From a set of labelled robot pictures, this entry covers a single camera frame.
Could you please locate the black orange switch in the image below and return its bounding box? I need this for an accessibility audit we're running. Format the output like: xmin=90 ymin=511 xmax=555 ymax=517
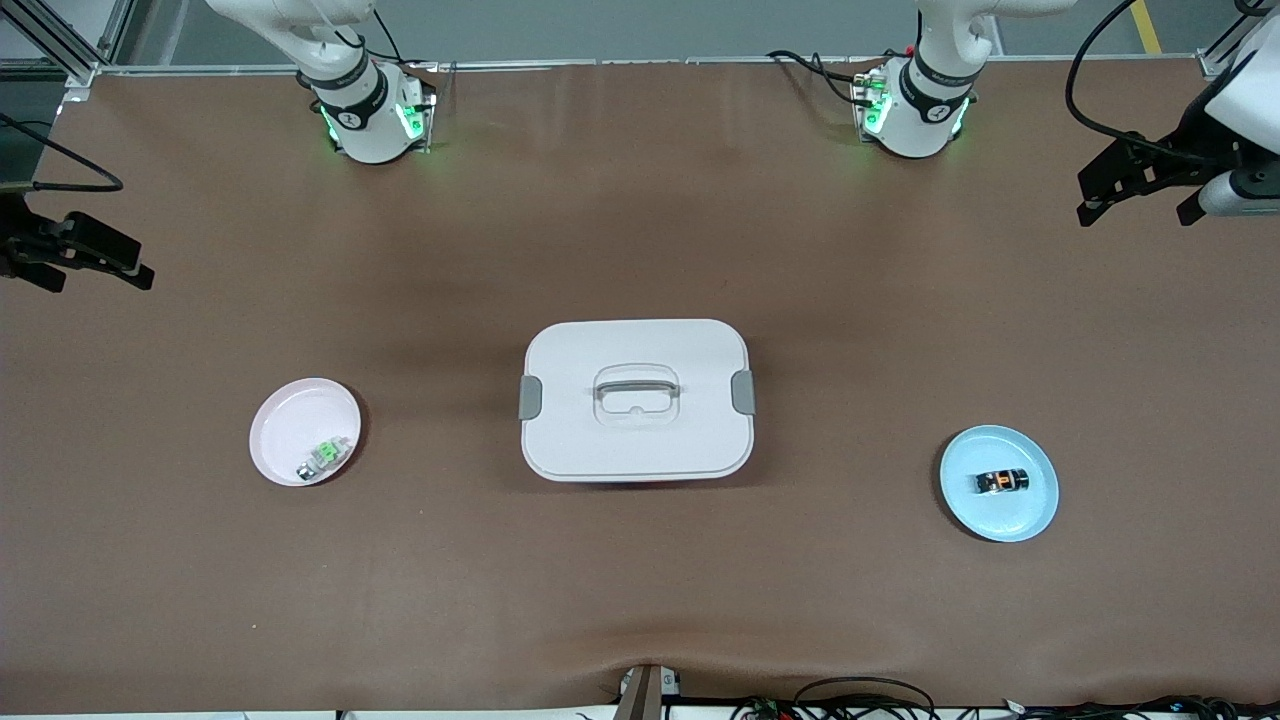
xmin=970 ymin=466 xmax=1030 ymax=498

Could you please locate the pink plate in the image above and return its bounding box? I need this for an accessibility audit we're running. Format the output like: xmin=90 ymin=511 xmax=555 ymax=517
xmin=248 ymin=377 xmax=363 ymax=488

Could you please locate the blue plate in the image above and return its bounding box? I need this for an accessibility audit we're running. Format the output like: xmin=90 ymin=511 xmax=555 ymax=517
xmin=939 ymin=424 xmax=1060 ymax=544

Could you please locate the white lidded storage box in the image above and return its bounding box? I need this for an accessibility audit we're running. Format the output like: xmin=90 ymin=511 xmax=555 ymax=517
xmin=518 ymin=318 xmax=758 ymax=484

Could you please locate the brown table mat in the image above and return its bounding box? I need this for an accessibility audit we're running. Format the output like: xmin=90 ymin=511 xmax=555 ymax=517
xmin=0 ymin=58 xmax=1280 ymax=713

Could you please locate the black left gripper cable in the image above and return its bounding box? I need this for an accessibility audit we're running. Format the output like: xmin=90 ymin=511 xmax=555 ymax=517
xmin=1065 ymin=0 xmax=1216 ymax=161

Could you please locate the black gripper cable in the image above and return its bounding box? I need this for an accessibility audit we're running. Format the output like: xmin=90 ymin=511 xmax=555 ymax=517
xmin=1065 ymin=0 xmax=1216 ymax=161
xmin=0 ymin=113 xmax=124 ymax=193

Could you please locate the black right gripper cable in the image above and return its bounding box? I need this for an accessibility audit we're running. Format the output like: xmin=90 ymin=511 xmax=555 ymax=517
xmin=0 ymin=113 xmax=124 ymax=193

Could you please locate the aluminium frame post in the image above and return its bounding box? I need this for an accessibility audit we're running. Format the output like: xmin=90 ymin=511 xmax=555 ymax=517
xmin=1197 ymin=0 xmax=1280 ymax=81
xmin=0 ymin=0 xmax=136 ymax=89

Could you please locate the green switch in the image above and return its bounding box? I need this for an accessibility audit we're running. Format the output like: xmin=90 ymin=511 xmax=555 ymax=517
xmin=296 ymin=436 xmax=353 ymax=482

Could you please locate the black left arm base cable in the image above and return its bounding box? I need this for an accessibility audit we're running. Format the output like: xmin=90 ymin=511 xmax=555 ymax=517
xmin=767 ymin=50 xmax=879 ymax=106

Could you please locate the black arm base cable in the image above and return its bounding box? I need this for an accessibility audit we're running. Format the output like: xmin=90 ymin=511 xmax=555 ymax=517
xmin=767 ymin=50 xmax=879 ymax=106
xmin=372 ymin=8 xmax=438 ymax=106

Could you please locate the black right arm base cable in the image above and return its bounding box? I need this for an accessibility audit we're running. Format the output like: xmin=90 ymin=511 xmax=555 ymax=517
xmin=372 ymin=8 xmax=438 ymax=106

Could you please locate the silver table edge rail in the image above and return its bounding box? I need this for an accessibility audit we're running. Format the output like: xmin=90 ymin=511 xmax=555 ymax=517
xmin=100 ymin=56 xmax=1201 ymax=77

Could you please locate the grey box lid handle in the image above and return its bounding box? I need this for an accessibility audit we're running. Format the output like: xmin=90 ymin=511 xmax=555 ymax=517
xmin=594 ymin=366 xmax=682 ymax=403

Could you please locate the black cable bundle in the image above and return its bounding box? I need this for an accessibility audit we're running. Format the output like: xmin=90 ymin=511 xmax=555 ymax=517
xmin=1000 ymin=694 xmax=1280 ymax=720

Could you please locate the black looped cable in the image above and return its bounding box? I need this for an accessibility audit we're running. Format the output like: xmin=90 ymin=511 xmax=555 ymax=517
xmin=792 ymin=677 xmax=936 ymax=720

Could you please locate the grey mount post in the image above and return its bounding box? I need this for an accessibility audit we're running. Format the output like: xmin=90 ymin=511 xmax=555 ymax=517
xmin=613 ymin=664 xmax=683 ymax=720

